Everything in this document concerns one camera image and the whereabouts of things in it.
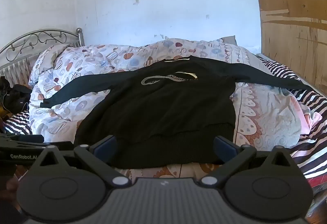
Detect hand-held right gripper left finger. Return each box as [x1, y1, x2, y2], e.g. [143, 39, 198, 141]
[32, 135, 131, 187]

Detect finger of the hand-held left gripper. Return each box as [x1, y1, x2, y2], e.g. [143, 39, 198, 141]
[0, 134, 45, 144]

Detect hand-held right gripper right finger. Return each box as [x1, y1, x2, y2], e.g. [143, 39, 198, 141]
[200, 135, 298, 187]

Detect black sweater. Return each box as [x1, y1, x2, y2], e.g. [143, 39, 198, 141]
[40, 55, 313, 169]

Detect pile of dark clothes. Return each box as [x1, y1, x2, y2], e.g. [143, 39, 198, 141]
[0, 76, 32, 115]

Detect floral patterned duvet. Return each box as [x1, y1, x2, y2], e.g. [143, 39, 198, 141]
[28, 38, 311, 181]

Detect black white pink striped sheet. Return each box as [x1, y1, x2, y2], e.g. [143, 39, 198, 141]
[2, 58, 327, 214]

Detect pink grey patterned blanket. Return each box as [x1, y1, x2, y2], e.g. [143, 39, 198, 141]
[286, 94, 323, 135]

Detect grey pillow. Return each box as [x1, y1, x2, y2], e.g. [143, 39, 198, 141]
[220, 36, 237, 46]

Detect metal bed headboard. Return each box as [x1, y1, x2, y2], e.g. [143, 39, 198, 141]
[0, 27, 85, 79]

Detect worn wooden board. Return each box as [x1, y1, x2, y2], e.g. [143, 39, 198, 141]
[250, 0, 327, 95]

